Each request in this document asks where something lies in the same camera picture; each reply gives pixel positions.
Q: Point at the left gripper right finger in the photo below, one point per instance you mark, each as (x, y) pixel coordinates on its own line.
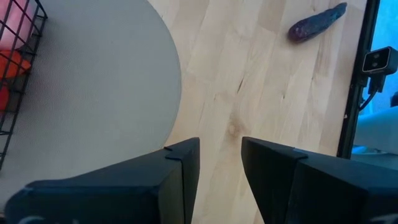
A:
(326, 193)

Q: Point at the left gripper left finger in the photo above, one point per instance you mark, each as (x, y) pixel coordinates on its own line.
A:
(109, 193)

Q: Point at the purple eggplant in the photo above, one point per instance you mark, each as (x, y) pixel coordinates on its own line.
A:
(314, 25)

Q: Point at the pink peach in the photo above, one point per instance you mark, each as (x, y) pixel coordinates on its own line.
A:
(15, 25)

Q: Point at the round grey mat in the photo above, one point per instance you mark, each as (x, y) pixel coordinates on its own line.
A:
(93, 93)

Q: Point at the black aluminium table frame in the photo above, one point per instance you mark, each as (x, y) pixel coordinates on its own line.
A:
(357, 93)

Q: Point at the table-level camera box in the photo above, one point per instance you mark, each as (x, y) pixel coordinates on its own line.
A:
(379, 60)

